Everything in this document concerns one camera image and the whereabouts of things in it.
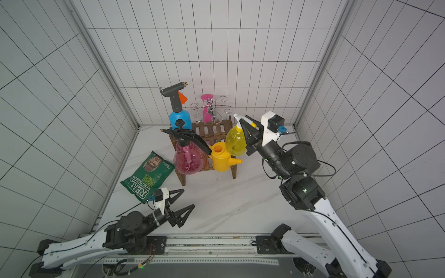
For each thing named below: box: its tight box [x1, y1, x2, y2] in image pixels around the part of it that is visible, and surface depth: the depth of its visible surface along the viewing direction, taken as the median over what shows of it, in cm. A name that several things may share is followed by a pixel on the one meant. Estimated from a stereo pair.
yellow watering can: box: [208, 141, 243, 173], surface depth 77 cm
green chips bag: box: [119, 150, 175, 204], surface depth 91 cm
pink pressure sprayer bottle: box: [159, 128, 213, 175], surface depth 68 cm
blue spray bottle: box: [159, 81, 192, 131], surface depth 67 cm
